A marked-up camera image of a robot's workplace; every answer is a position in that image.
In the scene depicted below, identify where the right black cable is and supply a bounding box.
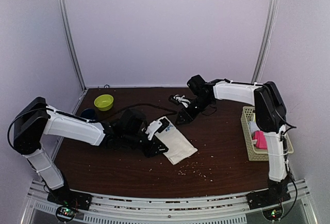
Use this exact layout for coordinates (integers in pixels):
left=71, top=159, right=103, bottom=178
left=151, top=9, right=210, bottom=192
left=273, top=110, right=299, bottom=212

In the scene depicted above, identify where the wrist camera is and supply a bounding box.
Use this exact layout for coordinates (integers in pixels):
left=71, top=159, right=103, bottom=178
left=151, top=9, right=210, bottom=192
left=169, top=94, right=191, bottom=108
left=145, top=118, right=170, bottom=140

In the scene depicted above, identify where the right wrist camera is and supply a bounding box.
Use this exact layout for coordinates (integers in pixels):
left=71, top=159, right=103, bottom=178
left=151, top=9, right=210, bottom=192
left=169, top=94, right=191, bottom=108

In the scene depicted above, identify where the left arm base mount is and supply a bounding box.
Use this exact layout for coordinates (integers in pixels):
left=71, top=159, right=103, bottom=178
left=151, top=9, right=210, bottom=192
left=47, top=189, right=92, bottom=223

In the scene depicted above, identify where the black cable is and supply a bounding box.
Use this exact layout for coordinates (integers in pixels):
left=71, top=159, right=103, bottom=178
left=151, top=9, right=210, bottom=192
left=7, top=102, right=178, bottom=152
left=273, top=110, right=299, bottom=212

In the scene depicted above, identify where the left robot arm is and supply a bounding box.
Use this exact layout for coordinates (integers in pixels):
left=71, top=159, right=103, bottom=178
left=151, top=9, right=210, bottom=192
left=7, top=97, right=169, bottom=205

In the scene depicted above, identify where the white towel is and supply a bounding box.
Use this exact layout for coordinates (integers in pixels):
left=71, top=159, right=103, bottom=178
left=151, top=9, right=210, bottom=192
left=155, top=117, right=198, bottom=165

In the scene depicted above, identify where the left black cable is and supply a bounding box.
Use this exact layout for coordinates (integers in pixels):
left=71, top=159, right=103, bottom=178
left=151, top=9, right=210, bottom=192
left=7, top=102, right=178, bottom=152

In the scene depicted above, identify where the right aluminium frame post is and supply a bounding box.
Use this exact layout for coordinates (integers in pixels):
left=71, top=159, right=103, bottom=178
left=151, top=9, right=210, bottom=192
left=251, top=0, right=279, bottom=83

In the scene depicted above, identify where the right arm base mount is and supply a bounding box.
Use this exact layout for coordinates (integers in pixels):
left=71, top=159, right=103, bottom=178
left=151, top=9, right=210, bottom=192
left=246, top=189, right=291, bottom=222

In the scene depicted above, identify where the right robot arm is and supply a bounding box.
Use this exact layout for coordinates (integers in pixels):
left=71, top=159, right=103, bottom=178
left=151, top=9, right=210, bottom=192
left=175, top=75, right=290, bottom=204

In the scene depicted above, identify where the left aluminium frame post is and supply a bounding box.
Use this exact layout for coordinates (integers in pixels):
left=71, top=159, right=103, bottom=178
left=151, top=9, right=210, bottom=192
left=58, top=0, right=87, bottom=91

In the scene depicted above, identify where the aluminium front rail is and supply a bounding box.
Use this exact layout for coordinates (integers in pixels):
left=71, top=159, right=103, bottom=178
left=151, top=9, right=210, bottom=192
left=20, top=179, right=318, bottom=224

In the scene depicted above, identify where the green bowl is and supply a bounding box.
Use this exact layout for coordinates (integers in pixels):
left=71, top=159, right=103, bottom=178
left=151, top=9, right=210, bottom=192
left=94, top=94, right=114, bottom=111

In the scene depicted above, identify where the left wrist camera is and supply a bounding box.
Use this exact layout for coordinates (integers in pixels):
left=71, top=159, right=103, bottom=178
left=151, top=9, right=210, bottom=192
left=145, top=118, right=170, bottom=140

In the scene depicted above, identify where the aluminium frame post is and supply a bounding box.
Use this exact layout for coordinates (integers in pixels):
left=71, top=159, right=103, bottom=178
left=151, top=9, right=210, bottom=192
left=58, top=0, right=87, bottom=91
left=251, top=0, right=279, bottom=83

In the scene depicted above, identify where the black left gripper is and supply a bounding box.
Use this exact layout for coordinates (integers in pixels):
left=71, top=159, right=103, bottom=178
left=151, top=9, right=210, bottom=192
left=123, top=131, right=169, bottom=157

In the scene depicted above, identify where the beige plastic basket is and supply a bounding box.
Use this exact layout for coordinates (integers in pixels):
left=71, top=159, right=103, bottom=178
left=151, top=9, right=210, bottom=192
left=241, top=106, right=294, bottom=162

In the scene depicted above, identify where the dark blue mug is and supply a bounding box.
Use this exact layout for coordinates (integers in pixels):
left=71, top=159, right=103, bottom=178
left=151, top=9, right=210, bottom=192
left=80, top=108, right=98, bottom=121

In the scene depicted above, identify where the pink towel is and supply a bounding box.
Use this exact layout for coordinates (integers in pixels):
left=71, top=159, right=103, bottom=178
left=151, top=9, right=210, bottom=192
left=253, top=131, right=267, bottom=150

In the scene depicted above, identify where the light blue rolled towel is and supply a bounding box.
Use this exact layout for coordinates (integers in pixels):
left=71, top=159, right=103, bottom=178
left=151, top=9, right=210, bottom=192
left=248, top=121, right=258, bottom=134

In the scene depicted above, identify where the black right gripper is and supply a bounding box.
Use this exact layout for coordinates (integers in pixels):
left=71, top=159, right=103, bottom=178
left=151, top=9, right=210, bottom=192
left=175, top=95, right=213, bottom=126

